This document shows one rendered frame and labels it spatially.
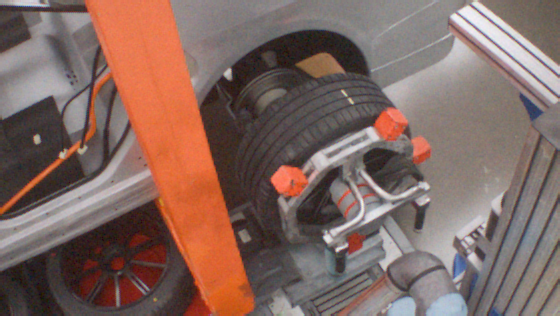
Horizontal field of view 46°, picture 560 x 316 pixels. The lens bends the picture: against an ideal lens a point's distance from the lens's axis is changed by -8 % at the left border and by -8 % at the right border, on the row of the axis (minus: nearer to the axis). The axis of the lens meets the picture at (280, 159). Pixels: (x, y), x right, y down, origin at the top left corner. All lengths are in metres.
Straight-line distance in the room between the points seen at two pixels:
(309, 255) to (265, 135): 0.88
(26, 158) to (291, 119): 1.23
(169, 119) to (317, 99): 0.87
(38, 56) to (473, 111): 2.33
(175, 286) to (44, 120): 0.95
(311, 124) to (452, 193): 1.41
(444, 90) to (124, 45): 2.80
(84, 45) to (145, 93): 1.53
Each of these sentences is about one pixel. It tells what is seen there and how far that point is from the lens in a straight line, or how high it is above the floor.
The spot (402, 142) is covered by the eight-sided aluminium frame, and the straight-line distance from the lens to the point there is 2.59.
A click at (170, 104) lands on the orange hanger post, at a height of 1.82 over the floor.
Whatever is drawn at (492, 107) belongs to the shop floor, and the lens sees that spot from 4.07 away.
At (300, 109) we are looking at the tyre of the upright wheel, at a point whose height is 1.17.
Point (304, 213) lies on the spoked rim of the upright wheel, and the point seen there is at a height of 0.66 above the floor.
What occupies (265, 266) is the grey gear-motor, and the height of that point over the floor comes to 0.40.
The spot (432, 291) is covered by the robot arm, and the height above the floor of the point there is 1.46.
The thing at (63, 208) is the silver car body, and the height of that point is 0.93.
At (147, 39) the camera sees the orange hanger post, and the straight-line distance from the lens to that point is 1.55.
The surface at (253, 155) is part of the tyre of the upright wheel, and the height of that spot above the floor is 1.03.
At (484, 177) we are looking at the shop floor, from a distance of 3.78.
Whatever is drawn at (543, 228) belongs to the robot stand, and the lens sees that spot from 1.58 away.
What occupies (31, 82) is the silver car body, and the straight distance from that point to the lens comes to 3.30.
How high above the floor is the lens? 3.11
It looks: 55 degrees down
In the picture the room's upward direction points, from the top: 8 degrees counter-clockwise
